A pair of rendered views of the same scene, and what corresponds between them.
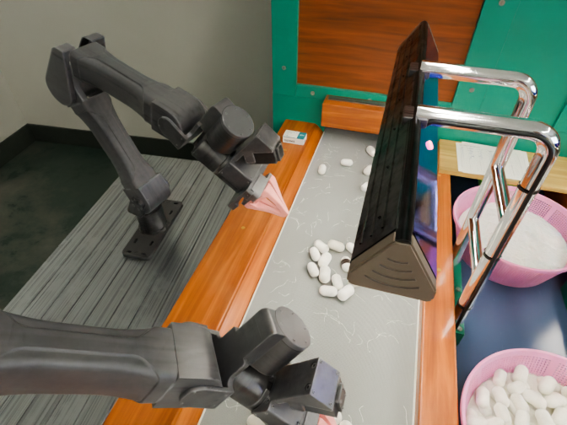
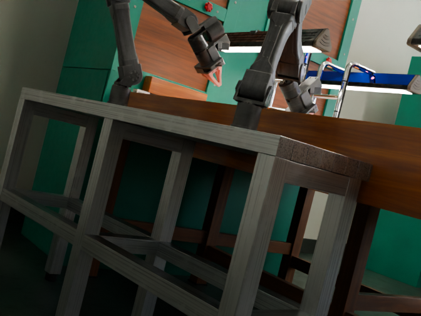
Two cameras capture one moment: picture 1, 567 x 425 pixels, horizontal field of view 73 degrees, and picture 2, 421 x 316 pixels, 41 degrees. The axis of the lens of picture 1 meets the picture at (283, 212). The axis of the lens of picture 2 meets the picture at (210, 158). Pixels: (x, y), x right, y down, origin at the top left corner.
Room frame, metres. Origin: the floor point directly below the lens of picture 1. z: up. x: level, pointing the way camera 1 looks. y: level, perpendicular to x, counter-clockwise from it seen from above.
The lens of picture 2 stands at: (-0.68, 1.59, 0.61)
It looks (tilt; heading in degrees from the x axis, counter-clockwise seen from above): 0 degrees down; 306
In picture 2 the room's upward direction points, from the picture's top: 14 degrees clockwise
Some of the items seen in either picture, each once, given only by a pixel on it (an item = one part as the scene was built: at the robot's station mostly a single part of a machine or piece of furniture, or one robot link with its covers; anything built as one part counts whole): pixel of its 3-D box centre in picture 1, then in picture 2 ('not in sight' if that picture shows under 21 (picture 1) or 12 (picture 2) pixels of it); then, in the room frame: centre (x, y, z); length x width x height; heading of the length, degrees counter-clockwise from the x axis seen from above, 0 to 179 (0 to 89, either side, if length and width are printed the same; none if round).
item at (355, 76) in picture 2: not in sight; (356, 80); (0.35, -0.72, 1.08); 0.62 x 0.08 x 0.07; 163
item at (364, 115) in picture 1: (377, 117); (175, 93); (0.95, -0.26, 0.83); 0.30 x 0.06 x 0.07; 73
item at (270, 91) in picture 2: not in sight; (252, 94); (0.10, 0.43, 0.77); 0.09 x 0.06 x 0.06; 19
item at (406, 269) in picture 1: (413, 109); (265, 40); (0.51, -0.19, 1.08); 0.62 x 0.08 x 0.07; 163
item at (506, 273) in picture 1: (510, 238); not in sight; (0.60, -0.50, 0.72); 0.27 x 0.27 x 0.10
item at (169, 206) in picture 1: (151, 217); (119, 97); (0.68, 0.32, 0.71); 0.20 x 0.07 x 0.08; 168
